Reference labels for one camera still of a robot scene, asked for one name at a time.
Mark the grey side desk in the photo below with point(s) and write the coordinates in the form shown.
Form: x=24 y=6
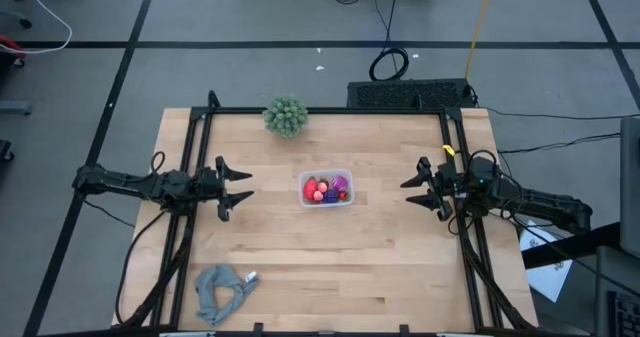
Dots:
x=607 y=277

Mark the red floor object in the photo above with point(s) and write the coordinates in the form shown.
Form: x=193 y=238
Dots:
x=10 y=47

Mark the black perforated computer box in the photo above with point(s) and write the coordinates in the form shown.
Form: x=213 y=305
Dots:
x=410 y=94

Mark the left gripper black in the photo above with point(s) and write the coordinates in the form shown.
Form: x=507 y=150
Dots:
x=212 y=184

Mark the green potted plant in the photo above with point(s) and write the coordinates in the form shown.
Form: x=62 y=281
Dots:
x=285 y=116

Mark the dark blue toy berry cluster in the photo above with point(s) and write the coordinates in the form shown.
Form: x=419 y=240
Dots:
x=330 y=197

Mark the large red toy fruit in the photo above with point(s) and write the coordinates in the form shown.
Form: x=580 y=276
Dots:
x=310 y=189

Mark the black keyboard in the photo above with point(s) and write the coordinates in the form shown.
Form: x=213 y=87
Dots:
x=627 y=317

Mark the black floor beam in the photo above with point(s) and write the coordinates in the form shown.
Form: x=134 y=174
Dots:
x=595 y=239

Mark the grey furniture foot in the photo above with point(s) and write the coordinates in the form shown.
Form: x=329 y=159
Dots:
x=15 y=108

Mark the clear plastic tupperware container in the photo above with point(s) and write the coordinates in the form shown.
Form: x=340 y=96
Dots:
x=301 y=202

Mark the white paper sheet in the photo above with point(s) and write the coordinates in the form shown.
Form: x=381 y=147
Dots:
x=547 y=279

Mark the pink toy peach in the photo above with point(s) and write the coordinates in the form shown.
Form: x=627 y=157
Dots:
x=318 y=196
x=322 y=187

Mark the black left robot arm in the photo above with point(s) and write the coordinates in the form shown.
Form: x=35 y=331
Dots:
x=125 y=183

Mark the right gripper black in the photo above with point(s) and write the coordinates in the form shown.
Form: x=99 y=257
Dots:
x=452 y=187

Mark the grey cloth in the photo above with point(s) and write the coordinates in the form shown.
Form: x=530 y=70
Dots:
x=220 y=277

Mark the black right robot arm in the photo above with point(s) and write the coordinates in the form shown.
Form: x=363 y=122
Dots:
x=545 y=208

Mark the purple toy onion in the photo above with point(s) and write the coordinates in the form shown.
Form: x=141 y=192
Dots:
x=340 y=183

